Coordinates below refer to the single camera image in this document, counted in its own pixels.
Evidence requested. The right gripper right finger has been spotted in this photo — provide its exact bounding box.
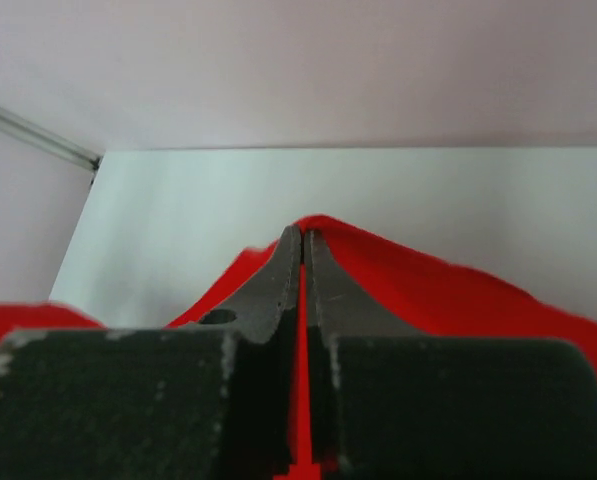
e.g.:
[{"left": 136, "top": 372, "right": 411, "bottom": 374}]
[{"left": 304, "top": 230, "right": 597, "bottom": 479}]

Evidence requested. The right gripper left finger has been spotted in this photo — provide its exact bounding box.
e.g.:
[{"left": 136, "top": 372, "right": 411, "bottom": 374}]
[{"left": 0, "top": 226, "right": 302, "bottom": 479}]

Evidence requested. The red t shirt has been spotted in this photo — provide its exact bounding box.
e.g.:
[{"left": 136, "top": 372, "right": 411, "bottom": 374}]
[{"left": 0, "top": 216, "right": 597, "bottom": 479}]

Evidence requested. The left aluminium frame post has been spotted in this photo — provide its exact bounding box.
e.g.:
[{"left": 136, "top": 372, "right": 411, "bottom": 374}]
[{"left": 0, "top": 107, "right": 102, "bottom": 172}]

